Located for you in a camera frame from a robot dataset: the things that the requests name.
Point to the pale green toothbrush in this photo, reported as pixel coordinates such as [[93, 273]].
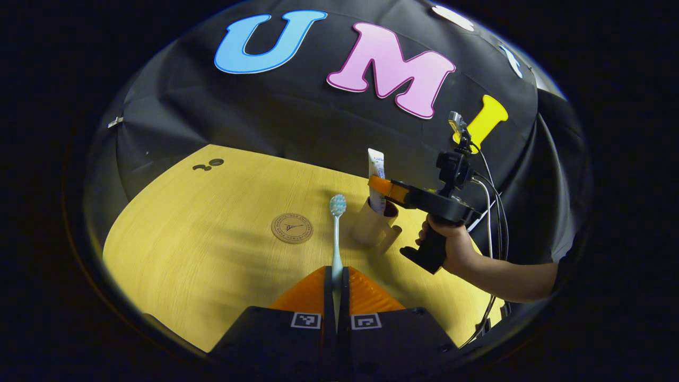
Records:
[[337, 239]]

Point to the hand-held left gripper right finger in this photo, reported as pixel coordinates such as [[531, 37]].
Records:
[[344, 302]]

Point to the wooden desktop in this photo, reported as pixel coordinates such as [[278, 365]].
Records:
[[212, 265]]

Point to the black backdrop cloth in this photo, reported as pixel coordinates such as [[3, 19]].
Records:
[[265, 116]]

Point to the round brown coaster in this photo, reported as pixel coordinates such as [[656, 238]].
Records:
[[292, 228]]

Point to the white toothpaste tube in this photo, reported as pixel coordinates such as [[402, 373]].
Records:
[[376, 162]]

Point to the silver metal clip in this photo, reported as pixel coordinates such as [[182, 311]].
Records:
[[115, 122]]

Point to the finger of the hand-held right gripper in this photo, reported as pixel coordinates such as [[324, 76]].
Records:
[[390, 191]]

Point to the beige cup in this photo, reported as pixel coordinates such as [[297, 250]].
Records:
[[368, 228]]

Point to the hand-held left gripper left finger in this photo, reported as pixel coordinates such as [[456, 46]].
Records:
[[328, 302]]

